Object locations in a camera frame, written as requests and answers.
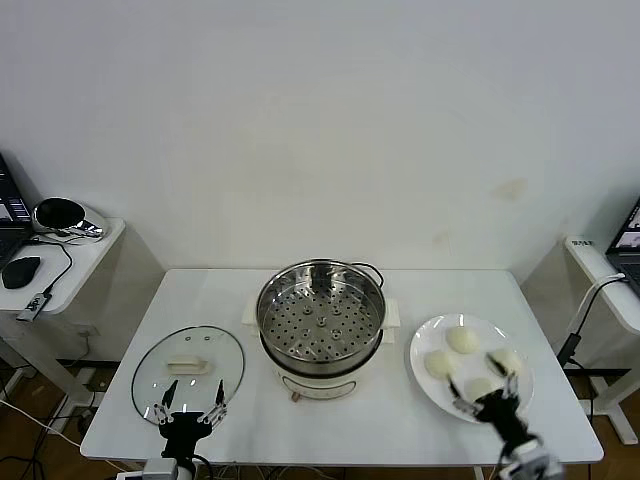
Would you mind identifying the grey USB hub with cable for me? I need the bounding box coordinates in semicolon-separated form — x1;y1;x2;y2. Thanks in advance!
16;234;74;322

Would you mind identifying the white round plate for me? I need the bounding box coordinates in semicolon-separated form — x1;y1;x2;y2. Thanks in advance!
409;313;535;425

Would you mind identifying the glass pot lid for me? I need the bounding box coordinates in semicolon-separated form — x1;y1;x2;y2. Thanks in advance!
131;324;246;420

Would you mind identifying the steel steamer pot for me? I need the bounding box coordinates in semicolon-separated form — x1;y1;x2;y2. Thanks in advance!
242;294;403;404

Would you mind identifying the white steamed baozi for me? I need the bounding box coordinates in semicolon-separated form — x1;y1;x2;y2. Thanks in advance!
463;377;499;404
424;349;460;379
487;348;525;377
446;327;481;355

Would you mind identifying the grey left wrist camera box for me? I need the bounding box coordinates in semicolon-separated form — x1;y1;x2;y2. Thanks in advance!
143;457;179;479

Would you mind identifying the perforated steel steamer basket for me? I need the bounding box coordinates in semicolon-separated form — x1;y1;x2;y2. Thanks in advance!
256;258;389;374

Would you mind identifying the dark laptop with pink screen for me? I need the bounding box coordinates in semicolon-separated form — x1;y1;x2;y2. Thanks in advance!
604;194;640;296

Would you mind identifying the black computer mouse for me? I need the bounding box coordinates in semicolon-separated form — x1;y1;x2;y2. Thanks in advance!
2;255;42;290

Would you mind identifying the white floor cable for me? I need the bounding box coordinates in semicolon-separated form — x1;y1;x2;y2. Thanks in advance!
0;398;82;447

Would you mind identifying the white side table with mouse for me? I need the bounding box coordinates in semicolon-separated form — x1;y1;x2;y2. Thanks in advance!
0;217;126;396

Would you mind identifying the white side table with label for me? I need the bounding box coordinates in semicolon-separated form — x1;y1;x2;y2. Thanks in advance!
564;234;640;446

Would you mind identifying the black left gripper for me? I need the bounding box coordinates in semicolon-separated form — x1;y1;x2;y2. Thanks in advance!
152;379;229;457

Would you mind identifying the black laptop with purple screen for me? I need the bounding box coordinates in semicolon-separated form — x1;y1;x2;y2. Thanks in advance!
0;152;34;269

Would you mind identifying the white cable with black adapter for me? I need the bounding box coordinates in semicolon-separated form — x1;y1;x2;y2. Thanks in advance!
554;272;629;369

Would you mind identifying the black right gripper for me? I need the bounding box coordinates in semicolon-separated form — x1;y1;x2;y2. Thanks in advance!
447;352;529;444

